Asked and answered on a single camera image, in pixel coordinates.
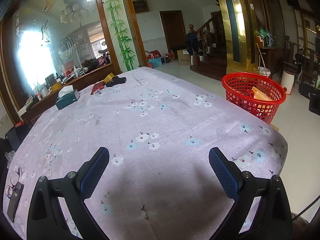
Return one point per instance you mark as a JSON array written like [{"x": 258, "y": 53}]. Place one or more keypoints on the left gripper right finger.
[{"x": 261, "y": 208}]

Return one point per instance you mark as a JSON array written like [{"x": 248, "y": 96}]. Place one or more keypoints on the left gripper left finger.
[{"x": 45, "y": 216}]

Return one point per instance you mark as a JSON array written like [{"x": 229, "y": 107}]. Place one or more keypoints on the orange rectangular box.
[{"x": 259, "y": 95}]

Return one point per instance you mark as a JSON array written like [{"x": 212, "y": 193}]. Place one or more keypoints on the black smartphone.
[{"x": 14, "y": 201}]

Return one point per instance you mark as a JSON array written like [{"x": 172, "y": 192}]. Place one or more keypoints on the eyeglasses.
[{"x": 13, "y": 180}]

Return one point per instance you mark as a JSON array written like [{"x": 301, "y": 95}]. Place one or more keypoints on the black sofa chair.
[{"x": 10, "y": 144}]

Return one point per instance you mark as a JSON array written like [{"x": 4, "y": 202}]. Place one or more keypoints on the purple floral tablecloth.
[{"x": 158, "y": 130}]

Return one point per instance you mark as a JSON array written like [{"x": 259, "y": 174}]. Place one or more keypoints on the red plastic basket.
[{"x": 238, "y": 87}]

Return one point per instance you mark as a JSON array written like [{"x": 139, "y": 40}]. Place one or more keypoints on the dark green tissue box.
[{"x": 66, "y": 96}]

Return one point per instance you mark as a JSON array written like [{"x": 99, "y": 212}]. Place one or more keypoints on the red packet on table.
[{"x": 97, "y": 87}]

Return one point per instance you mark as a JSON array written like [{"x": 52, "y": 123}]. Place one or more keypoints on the white bucket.
[{"x": 264, "y": 72}]

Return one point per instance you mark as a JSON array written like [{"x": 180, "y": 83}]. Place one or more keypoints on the yellow tape roll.
[{"x": 109, "y": 78}]

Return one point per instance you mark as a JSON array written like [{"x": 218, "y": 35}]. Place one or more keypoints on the wooden staircase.
[{"x": 211, "y": 60}]

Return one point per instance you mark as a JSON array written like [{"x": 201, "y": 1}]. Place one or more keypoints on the gold pillar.
[{"x": 240, "y": 26}]

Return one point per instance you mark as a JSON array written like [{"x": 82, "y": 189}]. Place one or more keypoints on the cardboard box on floor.
[{"x": 183, "y": 58}]

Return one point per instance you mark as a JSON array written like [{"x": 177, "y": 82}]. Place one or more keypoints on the teal box on floor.
[{"x": 154, "y": 63}]

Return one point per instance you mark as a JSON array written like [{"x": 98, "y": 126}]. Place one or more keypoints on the brown wooden door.
[{"x": 174, "y": 30}]

